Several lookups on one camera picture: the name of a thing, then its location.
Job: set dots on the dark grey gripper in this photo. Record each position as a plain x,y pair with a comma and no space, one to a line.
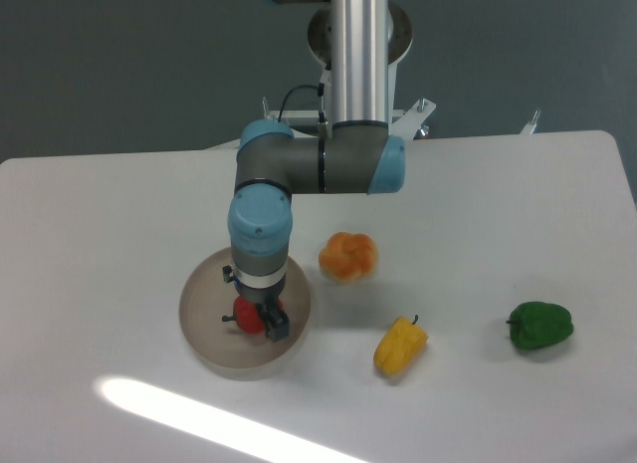
264,292

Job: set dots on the red toy bell pepper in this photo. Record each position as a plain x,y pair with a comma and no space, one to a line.
246,316

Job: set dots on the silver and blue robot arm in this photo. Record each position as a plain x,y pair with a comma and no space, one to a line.
359,155

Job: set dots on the beige round plate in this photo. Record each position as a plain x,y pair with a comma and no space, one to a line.
223,346

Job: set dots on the yellow toy bell pepper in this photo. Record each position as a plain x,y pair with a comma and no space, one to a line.
404,340

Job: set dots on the green toy bell pepper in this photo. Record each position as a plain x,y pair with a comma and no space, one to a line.
535,325

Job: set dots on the orange knotted bread roll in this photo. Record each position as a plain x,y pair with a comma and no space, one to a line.
348,257

